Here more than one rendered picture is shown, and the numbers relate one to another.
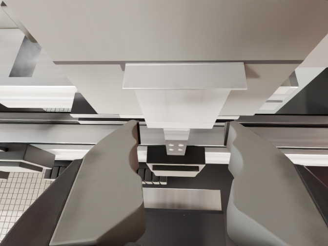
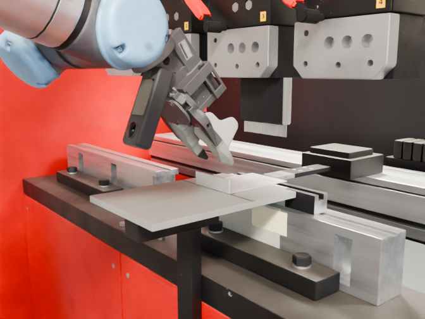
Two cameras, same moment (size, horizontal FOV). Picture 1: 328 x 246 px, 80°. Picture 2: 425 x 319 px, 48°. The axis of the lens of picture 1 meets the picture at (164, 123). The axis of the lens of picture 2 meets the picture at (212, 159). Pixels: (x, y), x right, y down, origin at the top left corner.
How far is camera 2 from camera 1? 68 cm
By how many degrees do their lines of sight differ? 53
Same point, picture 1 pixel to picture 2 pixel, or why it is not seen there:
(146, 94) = (245, 187)
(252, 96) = not seen: hidden behind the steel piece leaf
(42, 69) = (328, 239)
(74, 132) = not seen: outside the picture
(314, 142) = (236, 162)
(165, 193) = (267, 131)
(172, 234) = (260, 109)
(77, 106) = (310, 202)
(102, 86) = (257, 194)
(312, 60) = not seen: hidden behind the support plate
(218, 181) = (357, 136)
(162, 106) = (249, 183)
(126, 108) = (271, 188)
